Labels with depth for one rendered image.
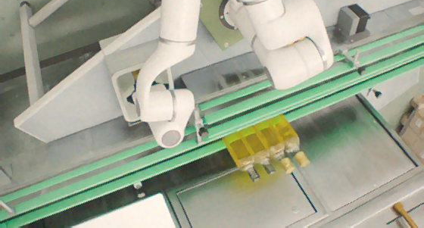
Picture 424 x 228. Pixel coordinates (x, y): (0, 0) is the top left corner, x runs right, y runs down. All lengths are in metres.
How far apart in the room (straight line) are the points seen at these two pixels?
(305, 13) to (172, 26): 0.30
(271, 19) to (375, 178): 0.84
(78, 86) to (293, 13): 0.68
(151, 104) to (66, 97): 0.41
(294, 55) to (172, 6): 0.31
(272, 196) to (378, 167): 0.45
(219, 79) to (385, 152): 0.73
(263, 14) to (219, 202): 0.71
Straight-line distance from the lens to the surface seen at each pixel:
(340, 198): 1.40
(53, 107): 1.23
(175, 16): 0.80
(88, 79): 1.17
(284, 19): 0.85
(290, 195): 1.33
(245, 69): 1.28
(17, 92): 1.90
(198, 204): 1.30
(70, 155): 1.28
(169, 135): 0.92
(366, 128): 1.60
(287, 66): 0.89
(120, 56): 1.11
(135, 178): 1.27
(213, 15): 1.08
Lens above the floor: 1.61
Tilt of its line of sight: 35 degrees down
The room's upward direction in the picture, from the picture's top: 150 degrees clockwise
